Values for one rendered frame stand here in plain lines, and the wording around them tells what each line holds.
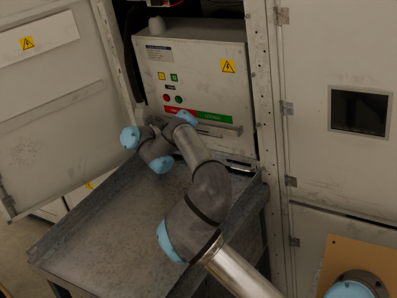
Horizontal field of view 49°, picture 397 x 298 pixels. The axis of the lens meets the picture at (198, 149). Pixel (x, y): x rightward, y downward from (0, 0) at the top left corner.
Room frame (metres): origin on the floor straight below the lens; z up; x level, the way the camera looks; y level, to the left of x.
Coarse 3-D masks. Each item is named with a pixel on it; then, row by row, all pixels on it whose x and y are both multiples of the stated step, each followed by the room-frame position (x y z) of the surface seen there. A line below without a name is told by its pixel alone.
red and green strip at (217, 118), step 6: (168, 108) 1.59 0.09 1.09; (174, 108) 1.57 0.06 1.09; (180, 108) 1.55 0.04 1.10; (192, 114) 1.52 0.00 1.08; (198, 114) 1.50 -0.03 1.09; (204, 114) 1.48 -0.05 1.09; (210, 114) 1.46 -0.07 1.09; (216, 114) 1.45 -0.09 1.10; (216, 120) 1.45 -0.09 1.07; (222, 120) 1.43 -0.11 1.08; (228, 120) 1.42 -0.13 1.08
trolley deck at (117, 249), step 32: (128, 192) 1.41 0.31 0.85; (160, 192) 1.37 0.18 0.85; (256, 192) 1.25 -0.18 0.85; (96, 224) 1.25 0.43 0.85; (128, 224) 1.22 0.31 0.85; (64, 256) 1.12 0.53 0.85; (96, 256) 1.09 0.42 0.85; (128, 256) 1.06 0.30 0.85; (160, 256) 1.03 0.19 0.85; (64, 288) 1.02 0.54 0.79; (96, 288) 0.95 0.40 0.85; (128, 288) 0.92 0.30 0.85; (160, 288) 0.90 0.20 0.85; (192, 288) 0.88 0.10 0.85
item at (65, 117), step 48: (0, 48) 1.48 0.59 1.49; (48, 48) 1.56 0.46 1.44; (96, 48) 1.68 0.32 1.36; (0, 96) 1.47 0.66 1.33; (48, 96) 1.55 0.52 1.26; (96, 96) 1.65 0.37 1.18; (0, 144) 1.44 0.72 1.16; (48, 144) 1.52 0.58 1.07; (96, 144) 1.61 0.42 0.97; (0, 192) 1.40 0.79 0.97; (48, 192) 1.48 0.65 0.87
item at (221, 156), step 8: (176, 152) 1.58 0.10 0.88; (216, 152) 1.45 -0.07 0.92; (224, 152) 1.44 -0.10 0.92; (224, 160) 1.43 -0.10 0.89; (232, 160) 1.41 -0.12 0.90; (240, 160) 1.38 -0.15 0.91; (248, 160) 1.36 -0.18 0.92; (256, 160) 1.34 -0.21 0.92; (240, 168) 1.39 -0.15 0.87; (248, 168) 1.37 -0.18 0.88; (256, 168) 1.34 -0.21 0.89
